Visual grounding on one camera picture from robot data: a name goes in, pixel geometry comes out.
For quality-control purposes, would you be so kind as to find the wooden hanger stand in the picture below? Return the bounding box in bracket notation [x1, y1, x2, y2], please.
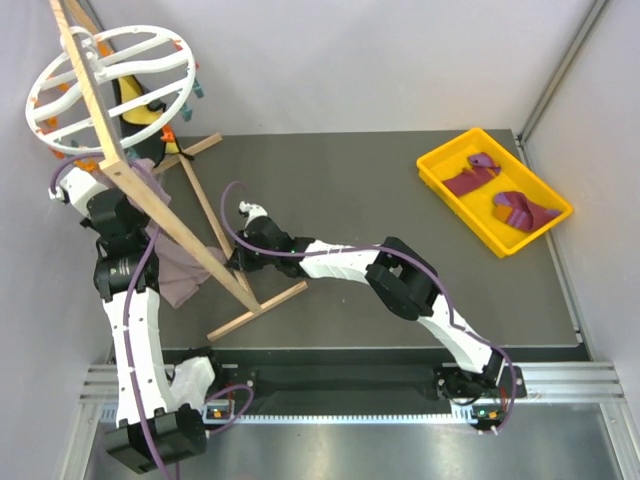
[47, 0, 309, 343]

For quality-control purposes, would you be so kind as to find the grey slotted cable duct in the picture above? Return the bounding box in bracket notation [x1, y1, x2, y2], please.
[98, 403, 501, 426]

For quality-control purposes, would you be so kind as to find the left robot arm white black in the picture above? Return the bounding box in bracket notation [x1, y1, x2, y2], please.
[86, 189, 227, 474]

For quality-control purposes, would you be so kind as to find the purple cable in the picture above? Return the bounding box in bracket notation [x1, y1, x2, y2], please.
[219, 180, 516, 435]
[49, 154, 255, 480]

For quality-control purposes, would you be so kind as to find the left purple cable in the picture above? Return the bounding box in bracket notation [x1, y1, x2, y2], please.
[49, 154, 255, 480]

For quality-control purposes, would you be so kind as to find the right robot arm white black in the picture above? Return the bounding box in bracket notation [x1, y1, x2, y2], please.
[227, 215, 506, 396]

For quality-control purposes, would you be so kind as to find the yellow plastic tray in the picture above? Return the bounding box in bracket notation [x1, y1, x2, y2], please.
[416, 128, 573, 258]

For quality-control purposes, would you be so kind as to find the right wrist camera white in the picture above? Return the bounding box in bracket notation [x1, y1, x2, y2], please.
[238, 201, 269, 225]

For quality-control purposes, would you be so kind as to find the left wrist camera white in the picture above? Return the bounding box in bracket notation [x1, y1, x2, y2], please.
[49, 167, 108, 217]

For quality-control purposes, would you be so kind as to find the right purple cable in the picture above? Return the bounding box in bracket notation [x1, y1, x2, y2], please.
[219, 180, 516, 435]

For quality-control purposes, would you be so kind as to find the maroon orange striped sock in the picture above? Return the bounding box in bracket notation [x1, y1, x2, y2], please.
[493, 191, 562, 233]

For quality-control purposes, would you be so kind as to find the pink sock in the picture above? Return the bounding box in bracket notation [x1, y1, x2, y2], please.
[130, 159, 210, 309]

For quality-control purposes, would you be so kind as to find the maroon sock flat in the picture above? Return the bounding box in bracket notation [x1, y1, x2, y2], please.
[443, 167, 497, 197]

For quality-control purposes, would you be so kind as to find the black yellow sock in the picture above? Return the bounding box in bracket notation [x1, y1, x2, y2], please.
[111, 75, 194, 166]

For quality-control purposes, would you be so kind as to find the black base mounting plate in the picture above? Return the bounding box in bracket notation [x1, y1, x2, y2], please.
[159, 346, 529, 402]

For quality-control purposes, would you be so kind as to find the purple sock piece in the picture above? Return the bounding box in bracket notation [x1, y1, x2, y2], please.
[468, 152, 501, 175]

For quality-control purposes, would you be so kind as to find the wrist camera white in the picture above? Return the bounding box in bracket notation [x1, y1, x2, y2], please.
[238, 201, 269, 225]
[49, 167, 108, 217]

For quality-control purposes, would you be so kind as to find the white round clip hanger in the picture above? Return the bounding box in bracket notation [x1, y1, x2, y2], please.
[25, 25, 204, 173]

